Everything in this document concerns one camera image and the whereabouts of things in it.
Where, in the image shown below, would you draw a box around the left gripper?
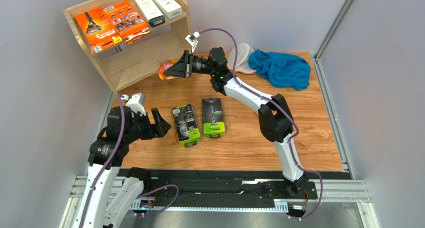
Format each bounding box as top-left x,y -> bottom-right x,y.
124,107 -> 171,143

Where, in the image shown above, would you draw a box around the orange razor bag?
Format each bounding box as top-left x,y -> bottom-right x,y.
157,59 -> 177,80

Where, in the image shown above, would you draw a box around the white razor box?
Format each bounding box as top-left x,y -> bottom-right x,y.
152,0 -> 183,20
134,0 -> 165,27

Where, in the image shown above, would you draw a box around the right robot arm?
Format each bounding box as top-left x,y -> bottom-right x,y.
162,47 -> 308,193

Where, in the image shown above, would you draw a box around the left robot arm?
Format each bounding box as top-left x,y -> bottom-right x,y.
72,105 -> 171,228

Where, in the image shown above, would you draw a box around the wooden two-tier shelf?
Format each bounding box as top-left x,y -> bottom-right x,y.
63,0 -> 191,93

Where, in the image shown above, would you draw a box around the green black razor pack left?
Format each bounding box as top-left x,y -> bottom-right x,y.
171,103 -> 201,147

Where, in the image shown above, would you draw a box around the green black razor pack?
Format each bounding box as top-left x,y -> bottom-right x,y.
201,98 -> 226,139
171,103 -> 201,147

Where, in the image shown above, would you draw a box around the green black razor pack right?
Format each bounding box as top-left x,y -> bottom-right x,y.
201,98 -> 226,139

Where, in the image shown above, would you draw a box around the white mesh bag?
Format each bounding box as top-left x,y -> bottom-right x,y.
227,43 -> 256,75

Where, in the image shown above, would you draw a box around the orange razor cartridge box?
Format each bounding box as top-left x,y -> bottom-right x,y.
103,0 -> 150,45

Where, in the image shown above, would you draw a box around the orange razor box left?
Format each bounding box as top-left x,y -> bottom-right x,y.
75,7 -> 123,53

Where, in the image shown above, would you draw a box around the blue cloth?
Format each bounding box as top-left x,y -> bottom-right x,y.
248,50 -> 311,91

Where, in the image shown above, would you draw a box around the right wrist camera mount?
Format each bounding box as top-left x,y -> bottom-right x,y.
185,32 -> 200,54

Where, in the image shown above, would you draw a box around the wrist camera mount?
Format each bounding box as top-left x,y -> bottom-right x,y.
185,32 -> 200,54
121,92 -> 146,116

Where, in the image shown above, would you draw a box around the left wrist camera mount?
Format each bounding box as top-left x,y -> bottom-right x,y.
121,92 -> 146,116

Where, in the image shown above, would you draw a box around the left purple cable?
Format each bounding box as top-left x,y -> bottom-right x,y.
78,94 -> 129,228

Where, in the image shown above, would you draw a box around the purple cable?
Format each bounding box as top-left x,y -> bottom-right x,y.
197,28 -> 323,220
78,94 -> 129,228

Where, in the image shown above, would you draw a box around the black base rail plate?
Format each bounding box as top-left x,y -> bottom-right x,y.
113,168 -> 329,219

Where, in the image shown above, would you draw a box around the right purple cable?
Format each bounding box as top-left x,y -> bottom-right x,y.
197,28 -> 323,220

